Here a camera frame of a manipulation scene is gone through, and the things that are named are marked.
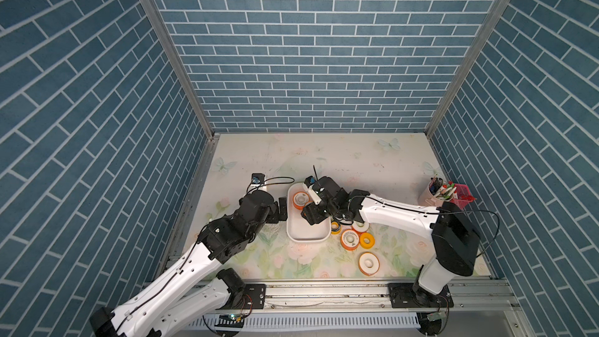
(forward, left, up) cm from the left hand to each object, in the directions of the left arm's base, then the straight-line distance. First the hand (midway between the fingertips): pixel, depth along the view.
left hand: (280, 200), depth 74 cm
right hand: (+2, -10, -11) cm, 15 cm away
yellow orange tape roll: (-5, -31, -20) cm, 37 cm away
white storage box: (-1, -5, -20) cm, 21 cm away
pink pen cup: (+8, -57, -8) cm, 58 cm away
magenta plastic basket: (+8, -69, -11) cm, 71 cm away
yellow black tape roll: (-1, -20, -20) cm, 28 cm away
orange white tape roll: (-5, -24, -19) cm, 31 cm away
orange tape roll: (+11, -6, -19) cm, 22 cm away
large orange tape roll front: (-14, -31, -20) cm, 39 cm away
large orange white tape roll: (-1, -29, -18) cm, 34 cm away
